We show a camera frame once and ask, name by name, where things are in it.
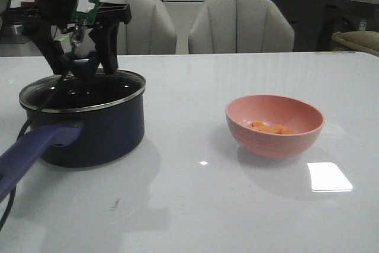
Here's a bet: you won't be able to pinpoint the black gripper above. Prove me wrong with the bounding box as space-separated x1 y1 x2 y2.
2 0 131 75

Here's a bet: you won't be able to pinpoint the glass lid blue knob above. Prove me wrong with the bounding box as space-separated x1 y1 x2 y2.
18 51 146 114

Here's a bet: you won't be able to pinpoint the dark blue saucepan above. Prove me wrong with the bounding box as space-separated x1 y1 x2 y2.
0 69 146 203

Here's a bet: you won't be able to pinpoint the pink plastic bowl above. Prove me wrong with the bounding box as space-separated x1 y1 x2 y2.
226 95 324 159

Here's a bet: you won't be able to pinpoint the orange ham pieces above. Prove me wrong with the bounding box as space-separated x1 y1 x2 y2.
251 120 294 134

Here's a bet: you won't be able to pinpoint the green circuit board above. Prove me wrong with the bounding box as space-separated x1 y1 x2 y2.
70 0 99 25

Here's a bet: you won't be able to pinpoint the left grey upholstered chair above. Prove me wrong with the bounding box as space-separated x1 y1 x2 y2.
102 0 177 55

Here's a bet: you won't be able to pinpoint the grey upholstered chair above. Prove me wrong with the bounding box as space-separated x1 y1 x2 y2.
102 0 177 55
187 0 295 54

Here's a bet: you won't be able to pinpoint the right grey upholstered chair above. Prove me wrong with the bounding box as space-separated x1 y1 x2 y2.
187 0 295 54

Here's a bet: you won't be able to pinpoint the black appliance cabinet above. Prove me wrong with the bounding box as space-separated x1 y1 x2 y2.
316 0 378 51

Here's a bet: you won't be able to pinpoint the beige sofa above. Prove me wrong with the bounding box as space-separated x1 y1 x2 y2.
331 31 378 56

